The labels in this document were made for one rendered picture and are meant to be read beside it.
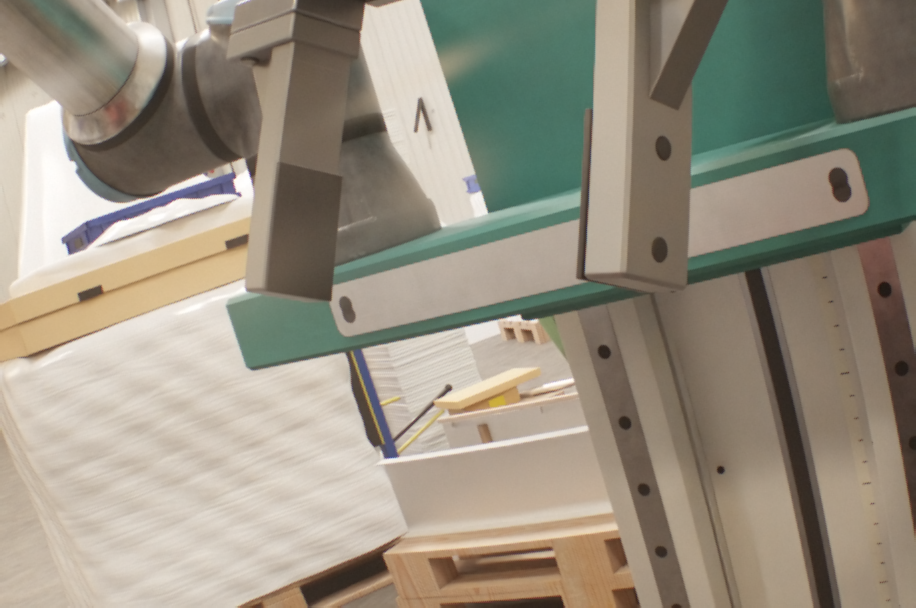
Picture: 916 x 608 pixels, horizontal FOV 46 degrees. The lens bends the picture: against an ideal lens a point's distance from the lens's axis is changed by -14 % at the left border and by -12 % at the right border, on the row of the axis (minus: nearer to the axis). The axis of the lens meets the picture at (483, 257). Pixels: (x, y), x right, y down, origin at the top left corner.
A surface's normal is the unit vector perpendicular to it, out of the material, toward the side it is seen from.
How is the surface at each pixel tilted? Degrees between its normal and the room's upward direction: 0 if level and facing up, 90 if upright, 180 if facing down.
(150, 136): 137
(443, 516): 90
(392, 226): 90
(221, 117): 115
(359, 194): 72
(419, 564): 90
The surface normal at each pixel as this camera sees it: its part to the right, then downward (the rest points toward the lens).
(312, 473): 0.54, -0.08
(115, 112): 0.06, 0.26
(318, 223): 0.71, -0.04
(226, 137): 0.06, 0.76
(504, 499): -0.49, 0.21
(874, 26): -0.75, -0.04
